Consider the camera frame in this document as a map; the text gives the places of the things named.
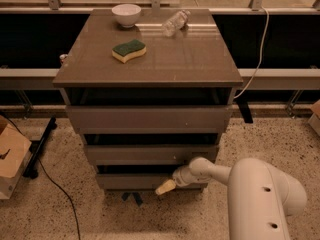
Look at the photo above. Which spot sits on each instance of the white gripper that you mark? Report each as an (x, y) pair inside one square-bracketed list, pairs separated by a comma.
[(180, 178)]

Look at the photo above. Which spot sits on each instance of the grey bottom drawer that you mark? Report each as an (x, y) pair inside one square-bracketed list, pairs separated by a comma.
[(141, 182)]

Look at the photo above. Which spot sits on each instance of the grey drawer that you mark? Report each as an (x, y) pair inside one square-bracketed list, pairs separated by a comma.
[(148, 155), (144, 120), (141, 182)]

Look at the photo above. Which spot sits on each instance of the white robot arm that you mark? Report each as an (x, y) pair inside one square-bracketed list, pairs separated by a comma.
[(259, 196)]

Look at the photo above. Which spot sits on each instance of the grey middle drawer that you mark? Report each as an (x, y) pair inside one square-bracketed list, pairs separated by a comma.
[(148, 155)]

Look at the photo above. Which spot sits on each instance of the grey top drawer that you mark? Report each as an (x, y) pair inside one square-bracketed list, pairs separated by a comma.
[(144, 120)]

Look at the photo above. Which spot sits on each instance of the grey drawer cabinet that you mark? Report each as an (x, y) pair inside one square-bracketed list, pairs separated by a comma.
[(191, 69)]

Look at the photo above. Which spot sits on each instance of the blue tape cross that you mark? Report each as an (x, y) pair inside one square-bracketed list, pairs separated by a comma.
[(136, 196)]

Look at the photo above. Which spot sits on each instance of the black stand foot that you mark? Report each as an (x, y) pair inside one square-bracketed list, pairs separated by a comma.
[(36, 149)]

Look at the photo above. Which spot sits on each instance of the green yellow sponge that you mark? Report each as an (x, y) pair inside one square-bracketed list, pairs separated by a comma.
[(130, 50)]

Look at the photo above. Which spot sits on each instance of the cardboard box right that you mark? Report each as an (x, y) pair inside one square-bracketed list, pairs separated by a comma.
[(314, 120)]

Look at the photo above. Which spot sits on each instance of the cardboard box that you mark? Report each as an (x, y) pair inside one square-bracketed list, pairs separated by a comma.
[(14, 156), (314, 120)]

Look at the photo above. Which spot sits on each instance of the cardboard box left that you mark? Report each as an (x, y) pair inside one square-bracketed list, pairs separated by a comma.
[(14, 156)]

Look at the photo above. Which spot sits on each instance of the clear plastic bottle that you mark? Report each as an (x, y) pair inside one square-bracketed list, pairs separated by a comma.
[(175, 23)]

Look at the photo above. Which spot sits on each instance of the white ceramic bowl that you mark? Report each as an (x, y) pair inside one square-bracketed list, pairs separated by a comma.
[(127, 15)]

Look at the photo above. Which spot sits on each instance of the black bracket behind cabinet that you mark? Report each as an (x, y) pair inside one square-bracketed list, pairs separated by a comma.
[(244, 110)]

